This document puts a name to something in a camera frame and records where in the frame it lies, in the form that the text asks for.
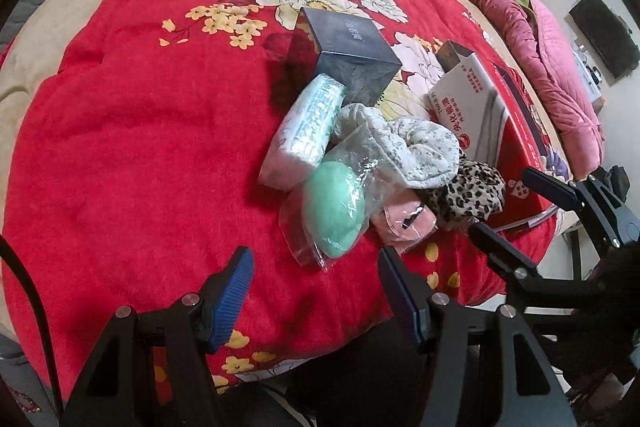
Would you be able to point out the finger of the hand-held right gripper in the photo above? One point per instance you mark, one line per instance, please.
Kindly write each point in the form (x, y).
(500, 249)
(550, 189)

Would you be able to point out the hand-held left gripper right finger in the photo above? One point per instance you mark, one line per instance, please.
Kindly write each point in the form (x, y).
(405, 307)

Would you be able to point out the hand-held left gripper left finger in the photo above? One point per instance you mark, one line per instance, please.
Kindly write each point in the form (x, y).
(232, 292)

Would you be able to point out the leopard print scrunchie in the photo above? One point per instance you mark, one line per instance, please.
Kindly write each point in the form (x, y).
(465, 197)

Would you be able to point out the pink plush bear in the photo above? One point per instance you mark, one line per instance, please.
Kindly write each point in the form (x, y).
(405, 222)

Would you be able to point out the green sponge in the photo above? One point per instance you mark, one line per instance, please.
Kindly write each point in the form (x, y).
(332, 207)

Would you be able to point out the white floral scrunchie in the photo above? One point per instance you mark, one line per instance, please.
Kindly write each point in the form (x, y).
(415, 147)

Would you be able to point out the white green tissue pack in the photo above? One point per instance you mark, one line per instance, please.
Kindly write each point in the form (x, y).
(305, 127)

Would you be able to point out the white cabinet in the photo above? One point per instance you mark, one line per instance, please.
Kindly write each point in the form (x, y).
(585, 67)

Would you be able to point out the pink quilt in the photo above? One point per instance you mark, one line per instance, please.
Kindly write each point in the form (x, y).
(540, 57)

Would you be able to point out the black flat television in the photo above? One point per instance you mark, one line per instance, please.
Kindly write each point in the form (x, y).
(605, 34)

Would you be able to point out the red floral blanket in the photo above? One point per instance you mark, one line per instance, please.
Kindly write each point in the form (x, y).
(125, 157)

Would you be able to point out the dark grey box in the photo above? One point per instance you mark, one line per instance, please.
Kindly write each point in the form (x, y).
(350, 52)

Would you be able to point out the beige bed cover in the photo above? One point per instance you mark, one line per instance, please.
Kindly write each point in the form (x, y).
(60, 7)

